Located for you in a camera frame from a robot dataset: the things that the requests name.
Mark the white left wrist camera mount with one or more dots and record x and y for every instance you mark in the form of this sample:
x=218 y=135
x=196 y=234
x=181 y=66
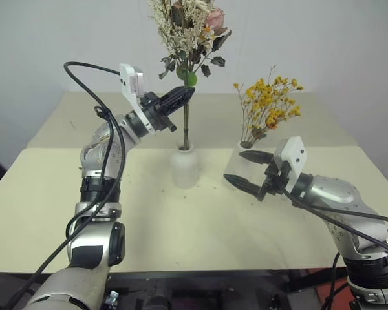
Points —
x=129 y=84

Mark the dark rounded shape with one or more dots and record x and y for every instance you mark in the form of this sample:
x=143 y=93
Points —
x=158 y=304

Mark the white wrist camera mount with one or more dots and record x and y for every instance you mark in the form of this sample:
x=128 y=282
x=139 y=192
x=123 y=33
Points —
x=129 y=84
x=294 y=155

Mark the dark frame under table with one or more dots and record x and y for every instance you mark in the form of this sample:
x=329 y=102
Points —
x=245 y=290

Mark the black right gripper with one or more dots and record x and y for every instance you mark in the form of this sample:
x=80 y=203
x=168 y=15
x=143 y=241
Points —
x=275 y=181

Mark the yellow dried flower bouquet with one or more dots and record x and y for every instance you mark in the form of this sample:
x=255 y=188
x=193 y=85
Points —
x=271 y=100

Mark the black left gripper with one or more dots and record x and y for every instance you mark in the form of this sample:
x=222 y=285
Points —
x=156 y=111

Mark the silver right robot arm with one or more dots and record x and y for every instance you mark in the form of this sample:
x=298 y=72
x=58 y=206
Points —
x=336 y=190

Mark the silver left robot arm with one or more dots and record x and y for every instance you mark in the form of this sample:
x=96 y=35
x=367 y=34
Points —
x=93 y=248

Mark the white ceramic vase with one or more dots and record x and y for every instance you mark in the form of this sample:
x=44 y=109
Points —
x=245 y=169
x=185 y=168

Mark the pink rose dried flower bouquet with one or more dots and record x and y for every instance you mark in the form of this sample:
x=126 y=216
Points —
x=186 y=48

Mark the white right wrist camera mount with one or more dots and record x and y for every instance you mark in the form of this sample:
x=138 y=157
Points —
x=294 y=155

